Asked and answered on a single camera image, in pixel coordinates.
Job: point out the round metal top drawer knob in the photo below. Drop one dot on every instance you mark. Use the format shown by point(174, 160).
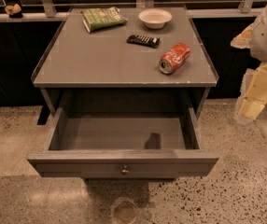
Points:
point(124, 170)

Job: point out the white bowl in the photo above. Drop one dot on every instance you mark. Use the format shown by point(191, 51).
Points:
point(154, 18)

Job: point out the round metal floor cover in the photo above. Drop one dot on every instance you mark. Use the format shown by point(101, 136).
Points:
point(123, 211)

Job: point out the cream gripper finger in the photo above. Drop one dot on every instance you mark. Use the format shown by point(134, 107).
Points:
point(253, 97)
point(242, 41)

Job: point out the grey drawer cabinet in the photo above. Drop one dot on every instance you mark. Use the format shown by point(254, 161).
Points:
point(129, 74)

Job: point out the grey top drawer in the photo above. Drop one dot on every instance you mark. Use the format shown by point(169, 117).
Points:
point(153, 146)

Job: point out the metal railing frame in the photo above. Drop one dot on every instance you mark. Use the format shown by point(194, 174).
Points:
point(133, 6)

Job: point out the small tan and black object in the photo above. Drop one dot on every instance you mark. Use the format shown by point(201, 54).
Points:
point(13, 11)

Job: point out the green chip bag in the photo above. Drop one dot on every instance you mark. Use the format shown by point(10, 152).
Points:
point(100, 18)

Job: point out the red soda can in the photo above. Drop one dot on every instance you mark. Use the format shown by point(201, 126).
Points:
point(174, 58)

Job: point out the black snack bar wrapper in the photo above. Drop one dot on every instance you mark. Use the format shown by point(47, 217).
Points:
point(143, 40)

